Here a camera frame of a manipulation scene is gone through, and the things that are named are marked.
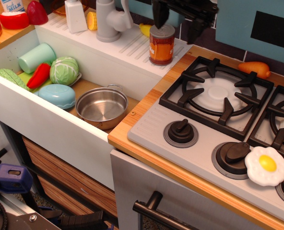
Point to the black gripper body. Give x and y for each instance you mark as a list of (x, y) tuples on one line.
[(193, 8)]

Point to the black middle stove knob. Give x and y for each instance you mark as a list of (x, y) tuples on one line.
[(229, 159)]

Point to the toy milk carton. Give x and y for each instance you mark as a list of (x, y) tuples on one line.
[(12, 5)]

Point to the light green toy plate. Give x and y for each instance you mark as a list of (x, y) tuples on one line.
[(25, 77)]

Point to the mint green toy cup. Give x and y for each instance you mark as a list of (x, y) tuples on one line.
[(33, 58)]

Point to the grey toy faucet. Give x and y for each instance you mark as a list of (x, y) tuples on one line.
[(110, 21)]

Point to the white soap dispenser bottle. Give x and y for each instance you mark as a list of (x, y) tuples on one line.
[(75, 17)]

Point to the orange toy carrot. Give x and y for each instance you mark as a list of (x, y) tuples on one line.
[(262, 69)]

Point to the yellow toy corn piece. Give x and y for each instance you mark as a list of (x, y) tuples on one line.
[(91, 21)]

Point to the orange toy food can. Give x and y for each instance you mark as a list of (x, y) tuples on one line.
[(161, 46)]

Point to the black left burner grate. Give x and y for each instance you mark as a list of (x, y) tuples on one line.
[(218, 96)]

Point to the yellow toy banana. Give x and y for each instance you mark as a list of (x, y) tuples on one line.
[(145, 29)]

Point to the stainless steel pot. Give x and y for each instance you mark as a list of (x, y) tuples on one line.
[(103, 107)]

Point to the toy fried egg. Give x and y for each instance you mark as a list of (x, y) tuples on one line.
[(265, 166)]

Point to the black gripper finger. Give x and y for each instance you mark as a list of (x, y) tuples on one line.
[(196, 28), (160, 12)]

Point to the blue clamp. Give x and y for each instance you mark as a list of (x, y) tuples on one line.
[(15, 179)]

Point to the black right burner grate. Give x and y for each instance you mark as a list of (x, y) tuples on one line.
[(269, 130)]

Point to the green toy leafy vegetable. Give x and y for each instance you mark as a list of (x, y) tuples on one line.
[(12, 77)]

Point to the orange transparent bowl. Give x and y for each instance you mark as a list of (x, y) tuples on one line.
[(58, 6)]

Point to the red toy pepper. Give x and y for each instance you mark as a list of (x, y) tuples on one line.
[(40, 75)]

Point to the red toy cheese wheel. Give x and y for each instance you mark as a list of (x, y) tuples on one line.
[(14, 20)]

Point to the black burner grate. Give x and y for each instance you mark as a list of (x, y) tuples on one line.
[(269, 130), (218, 96)]

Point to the dark red toy strawberry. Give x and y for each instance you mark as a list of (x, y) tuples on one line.
[(36, 13)]

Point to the black left stove knob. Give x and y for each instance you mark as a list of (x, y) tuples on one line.
[(181, 134)]

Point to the light blue toy bowl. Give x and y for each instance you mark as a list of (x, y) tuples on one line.
[(60, 95)]

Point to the green toy cabbage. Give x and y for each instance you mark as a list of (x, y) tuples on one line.
[(64, 70)]

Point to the black oven door handle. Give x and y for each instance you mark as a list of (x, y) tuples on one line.
[(149, 210)]

